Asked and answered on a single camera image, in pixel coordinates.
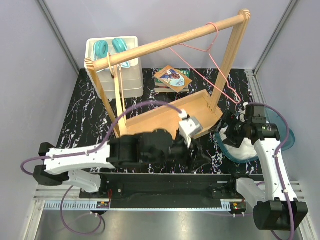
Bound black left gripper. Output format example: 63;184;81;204
144;132;211;173

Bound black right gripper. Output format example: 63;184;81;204
208;110;251;149

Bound white camisole top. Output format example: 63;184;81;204
214;121;259;164

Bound pink wire hanger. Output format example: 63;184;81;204
169;22;242;105

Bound beige wooden hanger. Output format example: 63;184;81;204
107;52;127;137

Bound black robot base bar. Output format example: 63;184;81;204
79;172;258;200

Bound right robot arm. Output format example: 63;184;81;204
210;103;308;232

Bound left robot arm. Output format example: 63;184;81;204
32;129;211;198

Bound wooden clothes rack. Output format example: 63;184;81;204
84;9;251;138

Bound teal plastic bin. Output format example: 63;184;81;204
230;103;295;151

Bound stack of books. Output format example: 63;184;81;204
154;65;192;93

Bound white drawer unit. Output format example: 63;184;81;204
85;36;144;100

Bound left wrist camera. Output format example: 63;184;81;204
178;109;203;149

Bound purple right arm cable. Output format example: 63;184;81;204
247;101;296;240

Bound right teal ring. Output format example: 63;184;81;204
111;37;129;54

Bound teal ring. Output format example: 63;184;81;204
93;39;109;59
111;37;129;54

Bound left teal ring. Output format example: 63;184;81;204
93;39;109;59

